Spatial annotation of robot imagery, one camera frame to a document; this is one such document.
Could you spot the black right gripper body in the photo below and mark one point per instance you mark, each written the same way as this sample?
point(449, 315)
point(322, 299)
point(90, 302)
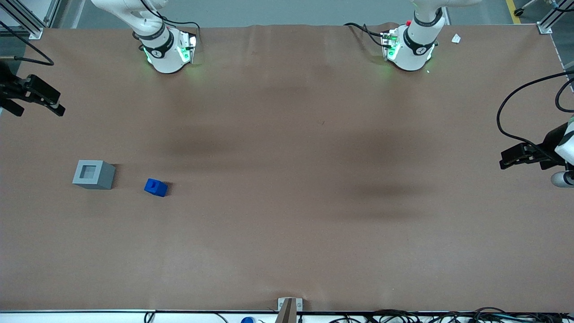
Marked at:
point(10, 88)

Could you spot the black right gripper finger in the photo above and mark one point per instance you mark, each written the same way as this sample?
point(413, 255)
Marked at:
point(10, 106)
point(45, 92)

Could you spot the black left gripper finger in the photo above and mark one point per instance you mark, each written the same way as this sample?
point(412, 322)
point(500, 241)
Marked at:
point(518, 151)
point(520, 161)

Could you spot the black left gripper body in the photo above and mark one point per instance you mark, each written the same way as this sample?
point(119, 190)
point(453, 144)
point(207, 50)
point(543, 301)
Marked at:
point(548, 149)

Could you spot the blue plastic part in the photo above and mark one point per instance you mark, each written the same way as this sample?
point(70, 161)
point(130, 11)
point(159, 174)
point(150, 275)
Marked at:
point(155, 187)

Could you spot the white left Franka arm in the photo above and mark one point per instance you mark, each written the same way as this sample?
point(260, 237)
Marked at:
point(412, 56)

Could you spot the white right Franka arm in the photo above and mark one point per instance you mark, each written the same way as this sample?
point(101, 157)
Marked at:
point(163, 58)

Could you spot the gray square base block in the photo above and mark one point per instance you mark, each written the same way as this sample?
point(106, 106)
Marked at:
point(103, 177)

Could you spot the small white paper tag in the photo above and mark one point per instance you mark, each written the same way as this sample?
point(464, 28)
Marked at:
point(456, 38)

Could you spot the black caster wheel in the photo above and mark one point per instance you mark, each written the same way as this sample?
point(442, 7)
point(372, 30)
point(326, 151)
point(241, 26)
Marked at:
point(519, 12)

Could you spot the brown table cover sheet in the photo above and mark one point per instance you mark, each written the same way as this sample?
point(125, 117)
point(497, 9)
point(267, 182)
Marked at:
point(287, 202)

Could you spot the blue round cap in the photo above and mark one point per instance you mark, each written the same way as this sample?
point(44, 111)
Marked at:
point(247, 320)

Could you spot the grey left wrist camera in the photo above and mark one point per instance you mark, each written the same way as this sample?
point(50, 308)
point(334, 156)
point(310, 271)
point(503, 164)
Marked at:
point(560, 179)

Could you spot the aluminium frame post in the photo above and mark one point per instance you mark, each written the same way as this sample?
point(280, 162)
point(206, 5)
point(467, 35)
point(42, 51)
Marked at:
point(549, 22)
point(33, 29)

